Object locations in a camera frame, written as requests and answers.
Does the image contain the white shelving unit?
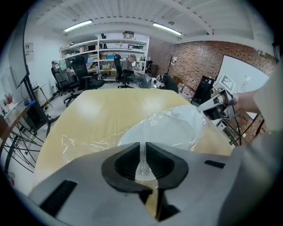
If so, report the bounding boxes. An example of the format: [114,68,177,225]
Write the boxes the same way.
[59,34,150,83]

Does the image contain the black monitor on rolling stand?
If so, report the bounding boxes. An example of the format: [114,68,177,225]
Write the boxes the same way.
[190,75,215,107]

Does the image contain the brown desk with wire legs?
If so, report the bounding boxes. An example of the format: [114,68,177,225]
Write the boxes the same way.
[0,105,45,169]

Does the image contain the white round device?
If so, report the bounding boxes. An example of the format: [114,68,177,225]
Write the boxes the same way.
[149,75,164,88]

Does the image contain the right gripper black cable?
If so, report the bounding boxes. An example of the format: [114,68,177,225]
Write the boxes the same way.
[229,111,266,147]

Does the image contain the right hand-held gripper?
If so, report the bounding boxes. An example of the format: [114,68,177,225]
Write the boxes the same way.
[197,74,237,121]

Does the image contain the black coat rack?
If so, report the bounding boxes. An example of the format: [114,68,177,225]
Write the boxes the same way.
[166,53,178,76]

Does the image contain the person's right forearm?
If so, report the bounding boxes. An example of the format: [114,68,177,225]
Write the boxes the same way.
[232,90,260,115]

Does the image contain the black screen on stand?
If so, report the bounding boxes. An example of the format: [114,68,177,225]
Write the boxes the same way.
[8,11,61,138]

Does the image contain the black office chair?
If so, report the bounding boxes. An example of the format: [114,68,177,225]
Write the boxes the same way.
[114,53,136,89]
[63,55,106,108]

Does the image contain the white slippers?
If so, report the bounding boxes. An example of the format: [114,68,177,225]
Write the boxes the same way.
[61,104,211,182]

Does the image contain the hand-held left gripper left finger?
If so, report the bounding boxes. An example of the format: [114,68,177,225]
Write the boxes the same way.
[28,142,156,226]

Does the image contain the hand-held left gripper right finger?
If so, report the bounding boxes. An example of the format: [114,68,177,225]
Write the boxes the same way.
[145,142,243,222]

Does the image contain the whiteboard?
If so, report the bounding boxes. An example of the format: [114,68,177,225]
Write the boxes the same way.
[215,54,272,121]

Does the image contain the ceiling tube light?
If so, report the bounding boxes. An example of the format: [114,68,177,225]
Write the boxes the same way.
[152,22,183,36]
[63,19,94,33]

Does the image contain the black chair with grey cushion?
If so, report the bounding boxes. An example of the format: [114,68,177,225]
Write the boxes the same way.
[50,59,77,97]

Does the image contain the pack of water bottles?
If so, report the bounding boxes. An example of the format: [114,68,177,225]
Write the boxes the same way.
[177,83,195,102]

